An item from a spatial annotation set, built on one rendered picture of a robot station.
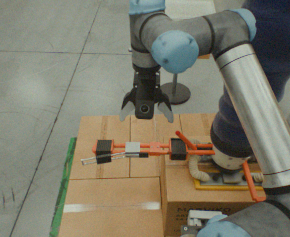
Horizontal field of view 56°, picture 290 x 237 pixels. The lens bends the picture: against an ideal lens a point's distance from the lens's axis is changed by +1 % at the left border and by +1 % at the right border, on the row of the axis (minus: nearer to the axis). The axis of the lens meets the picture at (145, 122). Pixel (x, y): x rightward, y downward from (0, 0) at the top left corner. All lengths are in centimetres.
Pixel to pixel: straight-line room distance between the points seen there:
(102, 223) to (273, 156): 131
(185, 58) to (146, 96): 18
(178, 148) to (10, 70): 311
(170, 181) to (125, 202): 48
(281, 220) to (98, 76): 324
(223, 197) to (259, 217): 85
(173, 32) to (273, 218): 35
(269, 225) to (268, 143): 14
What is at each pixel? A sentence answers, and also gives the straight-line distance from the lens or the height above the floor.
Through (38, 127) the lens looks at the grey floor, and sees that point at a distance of 307.
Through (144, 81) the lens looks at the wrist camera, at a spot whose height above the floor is 169.
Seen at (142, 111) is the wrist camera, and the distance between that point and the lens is 63.
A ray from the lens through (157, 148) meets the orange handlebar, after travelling 128.
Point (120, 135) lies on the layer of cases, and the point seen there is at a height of 54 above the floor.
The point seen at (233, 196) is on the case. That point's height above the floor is 94.
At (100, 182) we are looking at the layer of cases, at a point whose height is 54.
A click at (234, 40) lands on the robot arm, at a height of 183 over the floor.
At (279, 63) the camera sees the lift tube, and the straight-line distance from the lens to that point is 92.
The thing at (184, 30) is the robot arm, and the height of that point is 185.
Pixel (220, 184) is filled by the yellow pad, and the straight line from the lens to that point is 135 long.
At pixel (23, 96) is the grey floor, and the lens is 353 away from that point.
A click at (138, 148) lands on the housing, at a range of 128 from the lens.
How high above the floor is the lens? 209
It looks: 46 degrees down
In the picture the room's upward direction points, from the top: straight up
